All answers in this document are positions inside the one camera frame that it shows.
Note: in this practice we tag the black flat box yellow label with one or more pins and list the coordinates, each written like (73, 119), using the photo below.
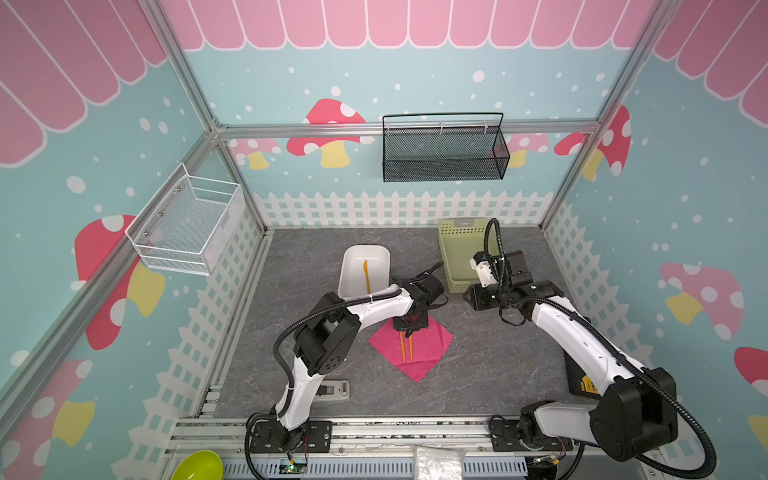
(579, 383)

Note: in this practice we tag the pink paper napkin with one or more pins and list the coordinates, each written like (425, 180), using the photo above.
(430, 346)

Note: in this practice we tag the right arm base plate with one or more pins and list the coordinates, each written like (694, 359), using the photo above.
(515, 435)

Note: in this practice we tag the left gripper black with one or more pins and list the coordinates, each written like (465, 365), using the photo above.
(400, 326)

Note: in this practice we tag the white wire wall basket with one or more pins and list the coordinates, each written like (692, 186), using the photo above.
(188, 223)

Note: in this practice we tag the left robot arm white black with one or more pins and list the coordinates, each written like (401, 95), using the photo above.
(318, 343)

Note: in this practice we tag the white plastic tub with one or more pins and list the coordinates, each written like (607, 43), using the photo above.
(352, 278)

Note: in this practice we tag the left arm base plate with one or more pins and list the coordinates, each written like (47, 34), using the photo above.
(318, 436)

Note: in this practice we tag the black mesh wall basket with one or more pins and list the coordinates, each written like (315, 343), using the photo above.
(436, 147)

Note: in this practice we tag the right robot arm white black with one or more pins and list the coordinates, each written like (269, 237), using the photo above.
(638, 410)

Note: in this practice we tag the green perforated plastic basket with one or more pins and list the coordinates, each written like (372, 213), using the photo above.
(459, 240)

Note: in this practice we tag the clear plastic bag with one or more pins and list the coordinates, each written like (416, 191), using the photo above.
(437, 464)

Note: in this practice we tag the lime green bowl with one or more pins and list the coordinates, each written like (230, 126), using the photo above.
(201, 465)

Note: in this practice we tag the grey switch box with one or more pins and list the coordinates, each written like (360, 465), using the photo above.
(334, 390)

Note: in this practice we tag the orange plastic knife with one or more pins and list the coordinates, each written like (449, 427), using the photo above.
(367, 277)

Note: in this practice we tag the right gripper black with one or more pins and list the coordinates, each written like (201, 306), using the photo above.
(477, 297)

